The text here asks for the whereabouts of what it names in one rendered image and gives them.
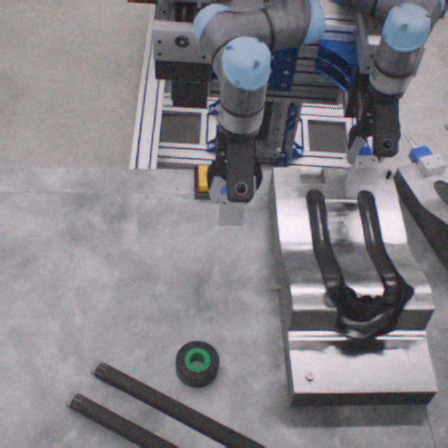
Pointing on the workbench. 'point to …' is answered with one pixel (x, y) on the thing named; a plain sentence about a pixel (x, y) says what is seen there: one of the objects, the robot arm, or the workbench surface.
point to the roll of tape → (197, 351)
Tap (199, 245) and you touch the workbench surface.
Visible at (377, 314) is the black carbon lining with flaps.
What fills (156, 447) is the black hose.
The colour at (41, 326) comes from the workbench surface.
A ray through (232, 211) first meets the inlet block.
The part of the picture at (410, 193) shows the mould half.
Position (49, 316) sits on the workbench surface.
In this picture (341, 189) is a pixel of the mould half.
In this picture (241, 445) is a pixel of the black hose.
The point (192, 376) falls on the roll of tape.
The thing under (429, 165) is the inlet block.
